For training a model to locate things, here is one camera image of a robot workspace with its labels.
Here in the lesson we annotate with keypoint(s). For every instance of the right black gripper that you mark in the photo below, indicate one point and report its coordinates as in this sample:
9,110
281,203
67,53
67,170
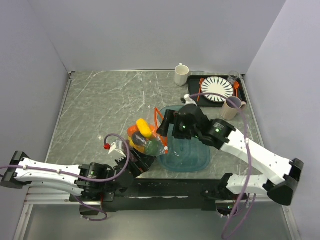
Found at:
163,129

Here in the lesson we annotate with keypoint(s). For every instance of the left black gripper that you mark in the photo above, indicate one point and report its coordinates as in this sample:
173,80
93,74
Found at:
143,164

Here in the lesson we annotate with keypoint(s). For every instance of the smooth orange persimmon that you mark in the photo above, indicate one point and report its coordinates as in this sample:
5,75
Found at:
139,148

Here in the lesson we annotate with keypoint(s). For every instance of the green lime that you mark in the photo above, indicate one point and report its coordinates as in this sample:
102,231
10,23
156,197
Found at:
153,148

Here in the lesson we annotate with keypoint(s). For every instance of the clear zip top bag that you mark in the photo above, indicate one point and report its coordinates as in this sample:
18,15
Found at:
158,117

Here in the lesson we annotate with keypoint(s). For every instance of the yellow corn cob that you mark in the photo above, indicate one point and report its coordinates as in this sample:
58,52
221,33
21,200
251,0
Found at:
144,128

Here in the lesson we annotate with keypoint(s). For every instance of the dark purple plum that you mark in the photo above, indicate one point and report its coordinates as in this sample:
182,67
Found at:
138,139

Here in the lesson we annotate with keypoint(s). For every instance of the textured orange tangerine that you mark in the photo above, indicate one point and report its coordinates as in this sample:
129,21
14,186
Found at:
131,130

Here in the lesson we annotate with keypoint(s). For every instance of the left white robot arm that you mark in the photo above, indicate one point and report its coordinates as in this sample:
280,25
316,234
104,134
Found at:
87,181

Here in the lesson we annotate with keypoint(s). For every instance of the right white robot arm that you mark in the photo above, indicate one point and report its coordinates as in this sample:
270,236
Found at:
279,177

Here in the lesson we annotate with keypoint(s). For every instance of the teal plastic food tray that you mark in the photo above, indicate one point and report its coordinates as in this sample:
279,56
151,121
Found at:
185,156

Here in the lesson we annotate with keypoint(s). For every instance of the black serving tray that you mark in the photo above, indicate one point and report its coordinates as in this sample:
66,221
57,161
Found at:
193,86

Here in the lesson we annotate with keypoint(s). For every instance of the white ceramic mug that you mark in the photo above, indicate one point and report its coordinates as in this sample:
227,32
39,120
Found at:
181,74

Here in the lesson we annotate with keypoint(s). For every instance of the orange plastic fork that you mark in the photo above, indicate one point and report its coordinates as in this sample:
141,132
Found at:
200,88

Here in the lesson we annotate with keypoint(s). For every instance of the beige mug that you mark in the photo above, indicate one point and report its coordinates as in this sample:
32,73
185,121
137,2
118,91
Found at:
229,109

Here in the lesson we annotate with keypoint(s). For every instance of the striped white plate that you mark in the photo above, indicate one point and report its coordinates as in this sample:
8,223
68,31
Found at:
214,86

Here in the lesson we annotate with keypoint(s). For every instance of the orange plastic spoon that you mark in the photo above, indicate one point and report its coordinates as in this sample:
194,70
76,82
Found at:
236,87

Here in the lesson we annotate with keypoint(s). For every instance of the clear drinking glass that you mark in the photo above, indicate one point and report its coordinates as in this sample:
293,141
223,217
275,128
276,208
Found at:
233,77

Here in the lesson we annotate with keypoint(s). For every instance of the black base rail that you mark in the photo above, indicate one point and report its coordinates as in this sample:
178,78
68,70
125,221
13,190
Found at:
164,194

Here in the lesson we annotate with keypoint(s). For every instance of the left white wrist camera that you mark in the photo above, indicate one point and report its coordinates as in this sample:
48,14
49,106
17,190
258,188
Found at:
116,150

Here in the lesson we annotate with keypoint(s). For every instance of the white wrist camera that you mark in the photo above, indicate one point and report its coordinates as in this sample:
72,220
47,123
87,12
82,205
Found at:
187,100
116,150

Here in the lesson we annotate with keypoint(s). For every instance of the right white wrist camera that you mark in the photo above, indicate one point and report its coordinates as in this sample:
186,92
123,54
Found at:
187,100

